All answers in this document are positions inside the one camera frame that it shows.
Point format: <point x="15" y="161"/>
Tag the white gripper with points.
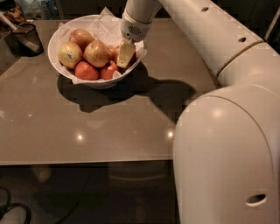
<point x="133" y="30"/>

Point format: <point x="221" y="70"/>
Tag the red apple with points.
<point x="106" y="73"/>
<point x="125" y="56"/>
<point x="85" y="71"/>

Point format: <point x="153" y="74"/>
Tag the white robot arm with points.
<point x="226" y="149"/>

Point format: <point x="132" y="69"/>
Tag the small red apple hidden middle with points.
<point x="111" y="52"/>

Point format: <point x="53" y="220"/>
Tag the yellow-red apple centre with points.
<point x="96" y="54"/>

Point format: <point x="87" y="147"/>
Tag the yellow-red apple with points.
<point x="96" y="54"/>
<point x="81" y="37"/>

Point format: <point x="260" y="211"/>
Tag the white paper bowl liner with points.
<point x="92" y="51"/>

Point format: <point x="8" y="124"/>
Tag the white ceramic bowl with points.
<point x="106" y="28"/>

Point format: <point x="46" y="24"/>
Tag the yellow-red apple back left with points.
<point x="81" y="37"/>

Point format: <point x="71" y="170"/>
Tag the yellow-green apple with sticker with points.
<point x="70" y="54"/>

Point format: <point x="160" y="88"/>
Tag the cluttered items top left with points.
<point x="24" y="11"/>

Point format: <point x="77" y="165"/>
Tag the dark cabinet in background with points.
<point x="260" y="16"/>

